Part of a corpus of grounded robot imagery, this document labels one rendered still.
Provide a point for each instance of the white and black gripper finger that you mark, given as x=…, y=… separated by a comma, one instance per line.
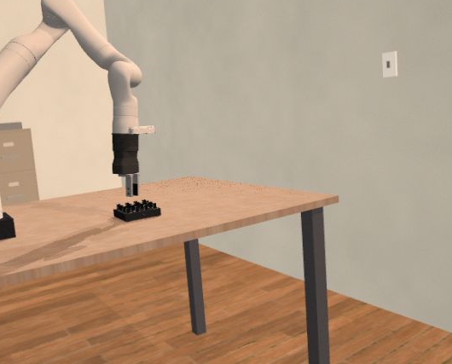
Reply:
x=128, y=184
x=136, y=184

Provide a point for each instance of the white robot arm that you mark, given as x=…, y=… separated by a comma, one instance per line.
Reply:
x=21, y=54

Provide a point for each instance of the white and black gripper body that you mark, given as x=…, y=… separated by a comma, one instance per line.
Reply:
x=126, y=143

